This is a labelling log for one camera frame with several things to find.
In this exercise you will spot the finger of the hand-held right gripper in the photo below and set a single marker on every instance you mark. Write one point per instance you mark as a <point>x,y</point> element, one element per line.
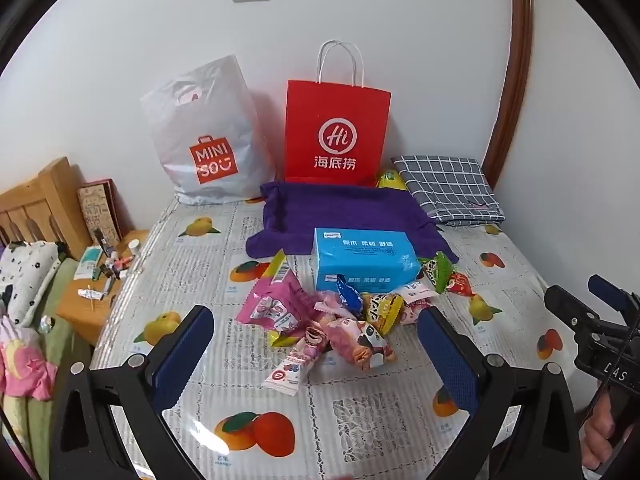
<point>607,291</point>
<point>565,305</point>

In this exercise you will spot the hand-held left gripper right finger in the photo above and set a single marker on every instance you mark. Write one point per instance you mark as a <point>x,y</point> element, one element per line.
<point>450,360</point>

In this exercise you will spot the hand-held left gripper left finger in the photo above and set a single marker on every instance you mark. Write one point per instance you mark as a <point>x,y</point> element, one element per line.
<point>182,360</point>

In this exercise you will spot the yellow snack packet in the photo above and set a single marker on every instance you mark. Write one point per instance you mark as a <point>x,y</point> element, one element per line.
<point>382,312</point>

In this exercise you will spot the pink orange snack packet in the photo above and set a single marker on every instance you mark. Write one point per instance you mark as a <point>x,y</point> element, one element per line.
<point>362,342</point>

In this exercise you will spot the green snack packet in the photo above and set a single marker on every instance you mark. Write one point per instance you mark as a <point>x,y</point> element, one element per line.
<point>440,269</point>

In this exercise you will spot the dark blue snack packet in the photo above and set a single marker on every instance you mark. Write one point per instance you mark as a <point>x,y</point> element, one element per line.
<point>350,296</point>

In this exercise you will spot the person's right hand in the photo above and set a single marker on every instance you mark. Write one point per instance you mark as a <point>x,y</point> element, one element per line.
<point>597,430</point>

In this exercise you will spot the small pink white packet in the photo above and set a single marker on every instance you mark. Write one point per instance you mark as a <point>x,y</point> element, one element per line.
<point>415,302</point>

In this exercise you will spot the red snack packet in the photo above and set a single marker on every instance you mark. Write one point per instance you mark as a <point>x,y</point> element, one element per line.
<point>459,284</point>

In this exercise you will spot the white pink snack packet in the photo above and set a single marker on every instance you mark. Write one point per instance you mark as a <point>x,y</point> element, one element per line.
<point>287,372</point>

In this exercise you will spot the wooden nightstand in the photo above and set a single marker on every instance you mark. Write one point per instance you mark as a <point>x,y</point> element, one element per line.
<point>85,315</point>

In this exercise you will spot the large pink snack packet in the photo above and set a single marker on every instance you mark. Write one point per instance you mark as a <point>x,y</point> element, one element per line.
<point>272,300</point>

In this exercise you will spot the white tube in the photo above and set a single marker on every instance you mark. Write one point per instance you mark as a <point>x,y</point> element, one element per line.
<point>91,292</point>

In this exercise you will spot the small white bottle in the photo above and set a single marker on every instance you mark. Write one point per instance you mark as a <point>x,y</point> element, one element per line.
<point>134,248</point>

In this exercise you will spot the pink bear snack packet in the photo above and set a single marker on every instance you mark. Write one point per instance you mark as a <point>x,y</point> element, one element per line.
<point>312,337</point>

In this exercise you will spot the blue tissue pack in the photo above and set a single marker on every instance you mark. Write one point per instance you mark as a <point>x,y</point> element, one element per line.
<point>365,257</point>

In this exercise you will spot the pale pink snack packet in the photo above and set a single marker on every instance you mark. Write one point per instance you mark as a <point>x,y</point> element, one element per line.
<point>327,306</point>

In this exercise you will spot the teal white small box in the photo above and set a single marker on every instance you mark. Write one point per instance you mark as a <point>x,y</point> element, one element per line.
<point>89,261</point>

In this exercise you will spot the fruit print bed cover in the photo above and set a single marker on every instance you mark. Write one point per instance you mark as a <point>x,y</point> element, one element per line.
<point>325,420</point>

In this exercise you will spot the green blanket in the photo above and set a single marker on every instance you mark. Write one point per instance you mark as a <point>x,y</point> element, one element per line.
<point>42,420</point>

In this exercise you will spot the pink cloth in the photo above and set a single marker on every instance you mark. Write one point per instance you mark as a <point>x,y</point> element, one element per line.
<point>25,365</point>

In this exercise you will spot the grey checked folded cloth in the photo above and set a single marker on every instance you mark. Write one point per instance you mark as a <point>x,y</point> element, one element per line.
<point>447,187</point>

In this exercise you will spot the patterned flat box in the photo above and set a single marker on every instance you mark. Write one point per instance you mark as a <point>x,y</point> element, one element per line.
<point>100,210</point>

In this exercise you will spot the white dotted pillow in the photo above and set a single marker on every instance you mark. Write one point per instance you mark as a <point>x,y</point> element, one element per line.
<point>27,272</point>

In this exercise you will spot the yellow green snack bag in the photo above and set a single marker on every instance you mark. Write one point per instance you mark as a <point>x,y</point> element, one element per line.
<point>391,180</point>

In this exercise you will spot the purple towel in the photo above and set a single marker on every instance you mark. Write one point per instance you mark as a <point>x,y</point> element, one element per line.
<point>325,207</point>

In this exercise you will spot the wooden headboard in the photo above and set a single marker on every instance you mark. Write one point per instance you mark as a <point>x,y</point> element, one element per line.
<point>42,200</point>

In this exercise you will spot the white plastic shopping bag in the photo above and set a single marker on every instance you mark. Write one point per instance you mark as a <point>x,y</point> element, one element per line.
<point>210,125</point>

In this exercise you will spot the red paper bag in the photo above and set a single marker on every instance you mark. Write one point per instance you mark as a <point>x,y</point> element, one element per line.
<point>337,125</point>

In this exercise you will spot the brown wooden door frame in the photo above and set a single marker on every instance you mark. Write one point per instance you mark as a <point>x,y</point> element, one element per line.
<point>517,60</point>

